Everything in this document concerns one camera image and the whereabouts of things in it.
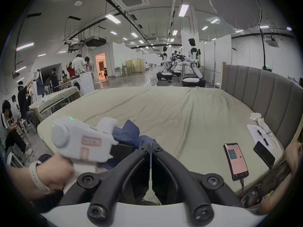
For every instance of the bed with beige sheet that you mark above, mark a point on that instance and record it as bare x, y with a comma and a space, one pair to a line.
180, 117

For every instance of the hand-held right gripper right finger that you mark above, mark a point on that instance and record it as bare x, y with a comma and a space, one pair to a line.
189, 193

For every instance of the phone with pink screen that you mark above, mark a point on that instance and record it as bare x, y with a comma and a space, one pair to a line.
236, 161

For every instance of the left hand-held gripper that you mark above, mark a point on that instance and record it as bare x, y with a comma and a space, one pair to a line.
78, 138

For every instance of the white washing machine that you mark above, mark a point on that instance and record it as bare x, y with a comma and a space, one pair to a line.
84, 84

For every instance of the white printed paper sheet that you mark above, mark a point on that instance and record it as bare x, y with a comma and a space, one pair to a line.
254, 132

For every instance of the table with pale cover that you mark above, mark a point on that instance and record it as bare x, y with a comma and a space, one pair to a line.
54, 100

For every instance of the dark blue shirt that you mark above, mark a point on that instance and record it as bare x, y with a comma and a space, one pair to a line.
129, 132

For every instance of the small white bottle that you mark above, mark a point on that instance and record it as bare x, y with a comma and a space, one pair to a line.
263, 124

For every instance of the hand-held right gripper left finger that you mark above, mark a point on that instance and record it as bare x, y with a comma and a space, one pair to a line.
107, 193

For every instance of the crumpled white tissue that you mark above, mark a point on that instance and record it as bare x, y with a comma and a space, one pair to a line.
255, 116

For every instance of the black phone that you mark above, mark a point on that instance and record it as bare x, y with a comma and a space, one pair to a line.
264, 154

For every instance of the group of people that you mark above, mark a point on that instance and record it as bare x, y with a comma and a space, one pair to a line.
79, 66

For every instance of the grey padded headboard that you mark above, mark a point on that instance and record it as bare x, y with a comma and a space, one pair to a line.
272, 98

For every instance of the round grey studio lamp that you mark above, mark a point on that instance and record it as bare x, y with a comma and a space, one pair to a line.
234, 3

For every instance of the person's left hand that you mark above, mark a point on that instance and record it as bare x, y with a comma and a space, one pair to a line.
55, 171

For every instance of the person's left forearm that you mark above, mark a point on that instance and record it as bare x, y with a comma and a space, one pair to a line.
20, 181

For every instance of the yellow folding screen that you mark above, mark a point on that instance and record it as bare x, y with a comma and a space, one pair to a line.
135, 66

